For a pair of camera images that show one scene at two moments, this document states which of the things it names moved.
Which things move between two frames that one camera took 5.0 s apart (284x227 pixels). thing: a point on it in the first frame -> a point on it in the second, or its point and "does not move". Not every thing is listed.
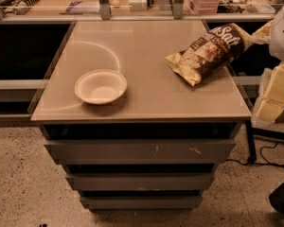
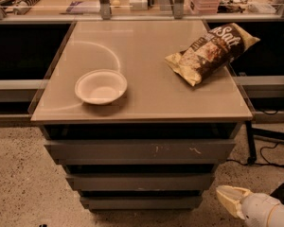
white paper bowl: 102,86 does not move
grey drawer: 99,150 does not move
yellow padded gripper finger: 275,94 -> 235,194
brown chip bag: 209,53 does not move
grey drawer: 137,182 does not move
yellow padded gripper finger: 262,36 -> 235,207
